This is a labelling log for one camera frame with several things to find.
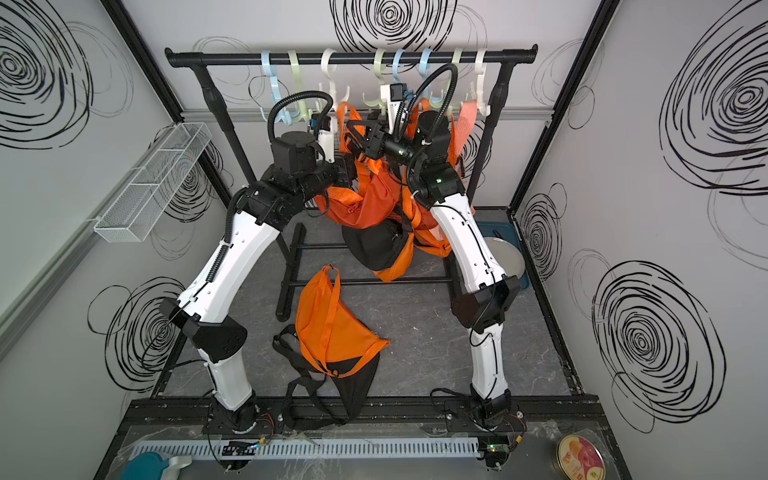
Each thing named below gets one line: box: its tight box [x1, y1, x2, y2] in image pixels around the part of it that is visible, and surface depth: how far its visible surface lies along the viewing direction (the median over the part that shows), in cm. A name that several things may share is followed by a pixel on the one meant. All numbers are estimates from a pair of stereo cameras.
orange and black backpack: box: [273, 324, 380, 430], surface depth 79 cm
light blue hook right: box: [419, 48, 433, 76], surface depth 53 cm
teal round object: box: [120, 452, 171, 480], surface depth 63 cm
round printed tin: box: [556, 434, 607, 480], surface depth 67 cm
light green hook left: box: [288, 50, 308, 122], surface depth 53 cm
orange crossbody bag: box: [296, 265, 390, 378], surface depth 87 cm
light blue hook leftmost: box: [261, 51, 293, 126], surface depth 52 cm
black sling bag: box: [342, 218, 411, 271], surface depth 87 cm
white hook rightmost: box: [474, 48, 491, 116], surface depth 58 cm
